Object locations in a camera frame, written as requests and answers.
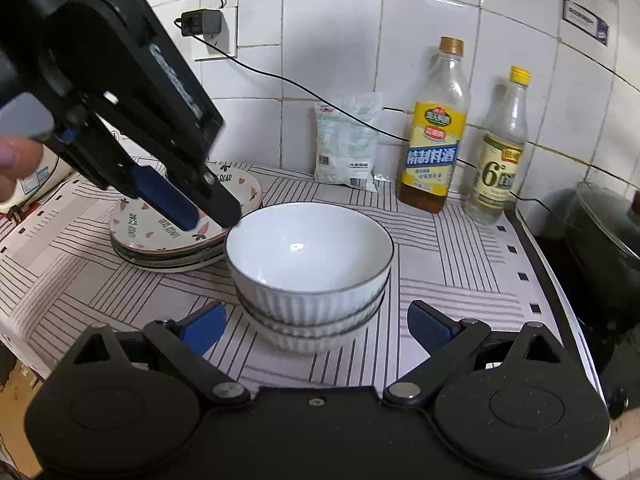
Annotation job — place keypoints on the dark cooking pot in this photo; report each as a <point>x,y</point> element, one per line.
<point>600,270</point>

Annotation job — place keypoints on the pink bunny print plate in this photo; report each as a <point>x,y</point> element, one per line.
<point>165,255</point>
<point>135,225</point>

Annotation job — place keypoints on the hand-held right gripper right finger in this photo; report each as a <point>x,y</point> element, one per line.
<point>430,327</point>

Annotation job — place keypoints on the black charger adapter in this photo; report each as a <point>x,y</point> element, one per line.
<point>200,22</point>

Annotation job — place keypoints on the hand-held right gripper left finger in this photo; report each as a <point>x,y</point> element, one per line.
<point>205,327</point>

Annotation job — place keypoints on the person's left hand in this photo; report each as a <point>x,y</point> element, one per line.
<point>15,160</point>

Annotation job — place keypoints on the white wall socket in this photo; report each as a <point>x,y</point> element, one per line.
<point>227,35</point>

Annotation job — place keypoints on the white ribbed bowl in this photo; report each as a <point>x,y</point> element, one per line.
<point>320,329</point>
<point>310,260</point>
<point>310,345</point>

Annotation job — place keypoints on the white plate with blue rim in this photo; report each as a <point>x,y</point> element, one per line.
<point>175,269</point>

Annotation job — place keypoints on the cooking wine bottle yellow label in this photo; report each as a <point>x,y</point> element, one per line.
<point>432,150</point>

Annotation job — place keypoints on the white plastic salt packet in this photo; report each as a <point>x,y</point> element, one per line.
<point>347,140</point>

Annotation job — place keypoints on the glass pot lid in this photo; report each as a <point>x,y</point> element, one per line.
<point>605,220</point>

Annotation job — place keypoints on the white rice cooker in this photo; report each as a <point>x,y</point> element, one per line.
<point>40,175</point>

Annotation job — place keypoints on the striped table mat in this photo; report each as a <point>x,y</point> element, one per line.
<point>440,260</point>

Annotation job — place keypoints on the clear vinegar bottle yellow cap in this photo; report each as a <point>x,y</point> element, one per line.
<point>497,170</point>

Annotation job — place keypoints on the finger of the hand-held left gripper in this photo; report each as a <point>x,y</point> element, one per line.
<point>215,195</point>
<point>165,195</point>

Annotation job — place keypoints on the wall sticker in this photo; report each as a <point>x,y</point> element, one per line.
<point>585,20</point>

